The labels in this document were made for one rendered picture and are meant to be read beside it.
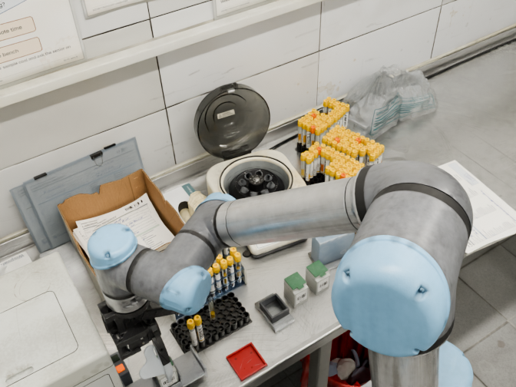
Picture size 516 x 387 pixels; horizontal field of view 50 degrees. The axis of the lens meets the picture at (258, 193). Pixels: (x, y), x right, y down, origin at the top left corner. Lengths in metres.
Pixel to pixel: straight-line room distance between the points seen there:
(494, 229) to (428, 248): 1.05
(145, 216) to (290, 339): 0.51
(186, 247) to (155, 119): 0.74
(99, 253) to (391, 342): 0.46
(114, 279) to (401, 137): 1.21
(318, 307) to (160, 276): 0.62
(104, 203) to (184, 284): 0.76
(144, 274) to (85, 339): 0.22
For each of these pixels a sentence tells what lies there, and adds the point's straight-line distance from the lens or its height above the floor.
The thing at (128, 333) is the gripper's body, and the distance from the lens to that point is 1.04.
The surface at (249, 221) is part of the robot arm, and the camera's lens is 0.83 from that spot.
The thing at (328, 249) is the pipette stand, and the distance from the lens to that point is 1.41.
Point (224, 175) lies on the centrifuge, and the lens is 1.53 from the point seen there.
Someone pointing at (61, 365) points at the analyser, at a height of 1.17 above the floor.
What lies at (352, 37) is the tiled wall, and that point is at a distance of 1.85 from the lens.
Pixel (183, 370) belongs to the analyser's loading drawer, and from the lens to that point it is 1.27.
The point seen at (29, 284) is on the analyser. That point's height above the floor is 1.17.
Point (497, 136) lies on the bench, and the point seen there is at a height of 0.87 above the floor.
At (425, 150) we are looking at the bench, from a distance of 1.84.
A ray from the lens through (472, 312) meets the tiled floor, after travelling 2.56.
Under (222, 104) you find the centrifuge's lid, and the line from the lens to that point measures 1.59.
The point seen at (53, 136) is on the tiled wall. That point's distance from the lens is 1.48.
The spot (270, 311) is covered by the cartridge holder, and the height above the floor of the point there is 0.89.
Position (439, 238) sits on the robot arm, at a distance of 0.60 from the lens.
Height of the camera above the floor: 2.01
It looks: 44 degrees down
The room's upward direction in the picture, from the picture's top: 3 degrees counter-clockwise
